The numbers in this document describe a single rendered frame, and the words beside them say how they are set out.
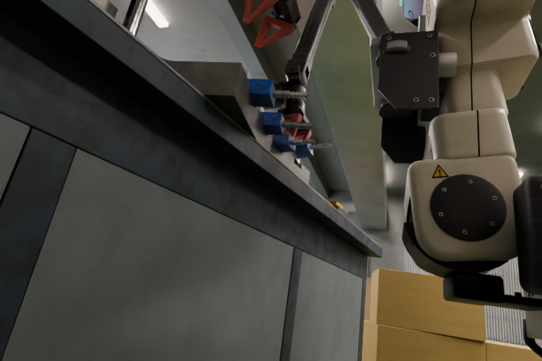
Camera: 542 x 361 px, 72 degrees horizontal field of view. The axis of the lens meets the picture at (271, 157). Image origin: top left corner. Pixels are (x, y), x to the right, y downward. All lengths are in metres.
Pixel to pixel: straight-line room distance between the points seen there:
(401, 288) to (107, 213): 2.33
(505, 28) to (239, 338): 0.74
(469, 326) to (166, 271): 2.35
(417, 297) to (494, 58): 2.04
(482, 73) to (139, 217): 0.64
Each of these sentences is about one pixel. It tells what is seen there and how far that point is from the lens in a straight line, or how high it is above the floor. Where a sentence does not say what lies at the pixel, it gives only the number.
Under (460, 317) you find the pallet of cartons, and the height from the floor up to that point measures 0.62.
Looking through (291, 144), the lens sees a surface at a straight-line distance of 0.86.
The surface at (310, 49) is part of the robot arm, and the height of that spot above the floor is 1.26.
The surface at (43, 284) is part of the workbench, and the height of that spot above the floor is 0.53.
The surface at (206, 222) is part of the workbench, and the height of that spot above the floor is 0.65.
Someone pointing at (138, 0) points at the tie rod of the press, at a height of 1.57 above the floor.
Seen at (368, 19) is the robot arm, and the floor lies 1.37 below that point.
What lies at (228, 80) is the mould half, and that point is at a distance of 0.54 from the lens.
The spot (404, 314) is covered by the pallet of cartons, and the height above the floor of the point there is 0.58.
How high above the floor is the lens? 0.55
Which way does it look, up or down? 20 degrees up
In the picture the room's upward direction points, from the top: 9 degrees clockwise
